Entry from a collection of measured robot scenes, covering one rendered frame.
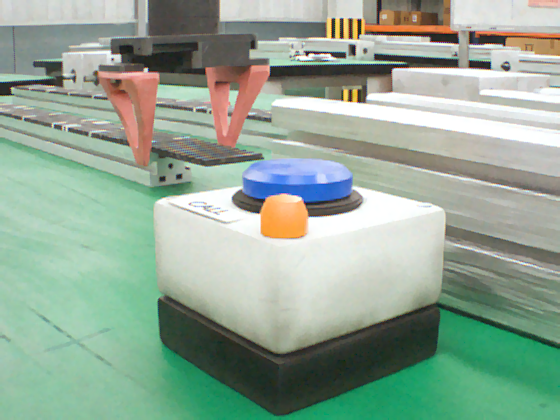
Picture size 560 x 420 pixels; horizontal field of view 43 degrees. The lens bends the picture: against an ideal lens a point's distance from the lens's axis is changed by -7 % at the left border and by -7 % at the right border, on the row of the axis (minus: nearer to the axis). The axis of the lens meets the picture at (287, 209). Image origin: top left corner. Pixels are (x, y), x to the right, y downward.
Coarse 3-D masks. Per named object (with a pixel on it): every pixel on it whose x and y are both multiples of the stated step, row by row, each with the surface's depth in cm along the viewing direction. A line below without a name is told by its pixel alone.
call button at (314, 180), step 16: (272, 160) 29; (288, 160) 29; (304, 160) 29; (320, 160) 29; (256, 176) 27; (272, 176) 26; (288, 176) 26; (304, 176) 26; (320, 176) 26; (336, 176) 26; (352, 176) 27; (256, 192) 26; (272, 192) 26; (288, 192) 26; (304, 192) 26; (320, 192) 26; (336, 192) 26
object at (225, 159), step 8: (240, 152) 56; (248, 152) 56; (256, 152) 56; (200, 160) 53; (208, 160) 53; (216, 160) 53; (224, 160) 54; (232, 160) 54; (240, 160) 54; (248, 160) 55
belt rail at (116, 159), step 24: (0, 120) 91; (24, 144) 85; (48, 144) 78; (72, 144) 74; (96, 144) 68; (120, 144) 64; (96, 168) 68; (120, 168) 64; (144, 168) 62; (168, 168) 61
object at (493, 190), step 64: (320, 128) 39; (384, 128) 35; (448, 128) 32; (512, 128) 30; (384, 192) 36; (448, 192) 32; (512, 192) 30; (448, 256) 33; (512, 256) 31; (512, 320) 30
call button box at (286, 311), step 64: (192, 256) 27; (256, 256) 23; (320, 256) 24; (384, 256) 25; (192, 320) 27; (256, 320) 24; (320, 320) 24; (384, 320) 26; (256, 384) 25; (320, 384) 25
